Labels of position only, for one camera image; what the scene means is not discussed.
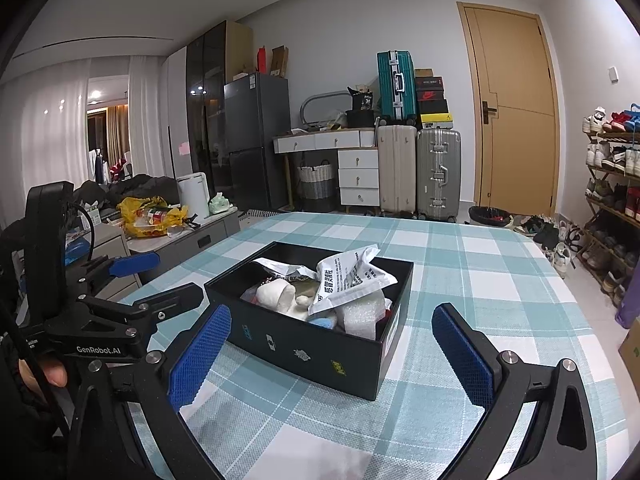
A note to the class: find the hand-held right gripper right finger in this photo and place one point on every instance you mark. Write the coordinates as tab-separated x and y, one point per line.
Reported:
462	355

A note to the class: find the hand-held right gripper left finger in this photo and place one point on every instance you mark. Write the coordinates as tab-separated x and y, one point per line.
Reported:
200	355

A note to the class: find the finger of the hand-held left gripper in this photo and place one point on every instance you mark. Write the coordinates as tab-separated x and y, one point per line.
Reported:
170	299
135	263

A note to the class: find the clear bag red white item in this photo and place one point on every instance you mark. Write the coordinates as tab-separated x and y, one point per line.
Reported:
362	317

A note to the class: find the small white printed packet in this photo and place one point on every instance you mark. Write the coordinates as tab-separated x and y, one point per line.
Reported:
280	266

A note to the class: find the blue white plush toy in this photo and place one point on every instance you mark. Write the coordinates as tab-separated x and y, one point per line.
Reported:
325	321

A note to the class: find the large white printed packet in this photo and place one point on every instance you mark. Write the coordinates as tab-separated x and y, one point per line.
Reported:
350	275

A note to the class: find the person's left hand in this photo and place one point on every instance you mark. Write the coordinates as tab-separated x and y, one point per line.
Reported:
54	372

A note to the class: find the grey cabinet with knobs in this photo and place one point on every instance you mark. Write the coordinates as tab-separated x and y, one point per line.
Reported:
107	255

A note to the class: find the yellow plastic bag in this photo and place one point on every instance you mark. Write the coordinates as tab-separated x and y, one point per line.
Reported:
137	217

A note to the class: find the grey side cabinet with legs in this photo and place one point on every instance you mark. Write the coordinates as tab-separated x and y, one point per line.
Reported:
200	245

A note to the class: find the dark clothes pile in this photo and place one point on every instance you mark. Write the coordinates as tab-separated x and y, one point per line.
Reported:
135	187

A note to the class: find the hanging clothes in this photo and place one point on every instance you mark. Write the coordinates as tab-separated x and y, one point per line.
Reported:
107	165

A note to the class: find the green plastic bag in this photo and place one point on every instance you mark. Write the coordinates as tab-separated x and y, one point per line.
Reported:
220	205

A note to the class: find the pink note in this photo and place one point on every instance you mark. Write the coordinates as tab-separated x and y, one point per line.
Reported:
184	148

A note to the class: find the white curtains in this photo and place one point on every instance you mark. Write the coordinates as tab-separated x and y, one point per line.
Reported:
50	125

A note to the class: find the black round basket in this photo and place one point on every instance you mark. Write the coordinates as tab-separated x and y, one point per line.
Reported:
487	216

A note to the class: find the heap of loose shoes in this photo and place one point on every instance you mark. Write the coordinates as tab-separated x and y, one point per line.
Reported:
550	240

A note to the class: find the white wardrobe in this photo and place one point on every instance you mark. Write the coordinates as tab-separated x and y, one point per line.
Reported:
175	110

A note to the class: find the printed cardboard box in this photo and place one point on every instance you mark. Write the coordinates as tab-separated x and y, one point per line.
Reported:
631	355

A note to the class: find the dark glass cabinet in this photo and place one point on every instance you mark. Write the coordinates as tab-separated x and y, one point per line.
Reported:
205	110

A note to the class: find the dark grey fridge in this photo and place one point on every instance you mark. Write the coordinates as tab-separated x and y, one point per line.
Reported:
255	135

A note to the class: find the silver suitcase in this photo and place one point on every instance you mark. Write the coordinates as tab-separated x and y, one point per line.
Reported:
437	175

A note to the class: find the woven laundry basket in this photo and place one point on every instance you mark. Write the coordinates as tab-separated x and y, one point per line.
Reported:
315	185

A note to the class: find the beige suitcase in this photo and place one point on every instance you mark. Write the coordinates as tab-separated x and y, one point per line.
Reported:
397	170

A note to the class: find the wooden door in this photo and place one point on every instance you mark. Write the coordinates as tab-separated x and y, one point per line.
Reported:
520	160

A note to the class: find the white desk with drawers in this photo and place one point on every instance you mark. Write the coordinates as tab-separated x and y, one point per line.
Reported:
357	180

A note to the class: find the wooden shoe rack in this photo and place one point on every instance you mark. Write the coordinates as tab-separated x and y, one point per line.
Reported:
607	207

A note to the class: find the desk clutter pile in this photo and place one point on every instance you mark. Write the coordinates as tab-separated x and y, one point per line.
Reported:
320	127

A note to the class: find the yellow black shoe box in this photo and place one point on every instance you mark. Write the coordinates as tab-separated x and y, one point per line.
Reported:
436	121

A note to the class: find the open cardboard box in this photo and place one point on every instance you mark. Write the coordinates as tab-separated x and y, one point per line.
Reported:
280	62

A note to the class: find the shoe rack with shoes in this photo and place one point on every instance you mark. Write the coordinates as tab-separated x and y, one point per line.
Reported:
610	155

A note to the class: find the plain black shoe box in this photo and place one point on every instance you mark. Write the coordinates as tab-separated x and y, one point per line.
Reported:
433	106

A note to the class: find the red black shoe box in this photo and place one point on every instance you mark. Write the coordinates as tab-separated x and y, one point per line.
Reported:
430	95

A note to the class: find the black shoe box white label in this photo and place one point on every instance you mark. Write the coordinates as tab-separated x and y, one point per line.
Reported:
429	82

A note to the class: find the black paper bag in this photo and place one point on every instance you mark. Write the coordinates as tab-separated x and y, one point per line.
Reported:
362	99

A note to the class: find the teal suitcase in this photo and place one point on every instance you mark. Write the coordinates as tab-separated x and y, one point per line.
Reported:
390	85

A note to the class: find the brown cardboard shoe box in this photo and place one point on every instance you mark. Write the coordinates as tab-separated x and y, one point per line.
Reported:
423	73

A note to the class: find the oval mirror frame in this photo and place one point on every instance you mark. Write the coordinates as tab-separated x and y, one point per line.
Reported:
306	105

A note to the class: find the white light switch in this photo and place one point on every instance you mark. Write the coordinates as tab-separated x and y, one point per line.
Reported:
613	74

